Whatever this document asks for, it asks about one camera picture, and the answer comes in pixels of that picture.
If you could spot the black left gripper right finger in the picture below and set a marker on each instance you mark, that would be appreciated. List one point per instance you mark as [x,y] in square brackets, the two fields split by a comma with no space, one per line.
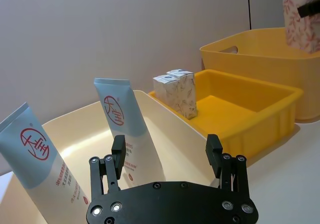
[215,156]

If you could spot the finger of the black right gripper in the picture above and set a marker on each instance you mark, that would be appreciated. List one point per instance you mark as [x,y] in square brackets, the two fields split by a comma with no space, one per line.
[310,8]

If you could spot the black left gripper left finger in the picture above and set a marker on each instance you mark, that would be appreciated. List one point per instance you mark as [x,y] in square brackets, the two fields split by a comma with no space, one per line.
[117,159]

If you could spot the floral paper box red leaves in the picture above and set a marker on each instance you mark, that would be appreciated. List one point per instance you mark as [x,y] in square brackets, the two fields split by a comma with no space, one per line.
[300,33]

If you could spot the blue and white cosmetic tube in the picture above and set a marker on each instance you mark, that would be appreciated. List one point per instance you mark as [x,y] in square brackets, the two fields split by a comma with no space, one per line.
[32,169]
[117,108]

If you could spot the cream plastic bin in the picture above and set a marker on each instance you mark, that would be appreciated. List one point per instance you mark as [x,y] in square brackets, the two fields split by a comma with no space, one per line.
[82,131]

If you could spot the shallow yellow plastic tray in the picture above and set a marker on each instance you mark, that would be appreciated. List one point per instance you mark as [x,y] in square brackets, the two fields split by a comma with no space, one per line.
[250,113]

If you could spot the small floral paper box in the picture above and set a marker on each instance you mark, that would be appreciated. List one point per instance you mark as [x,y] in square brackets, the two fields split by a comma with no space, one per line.
[188,83]
[167,96]

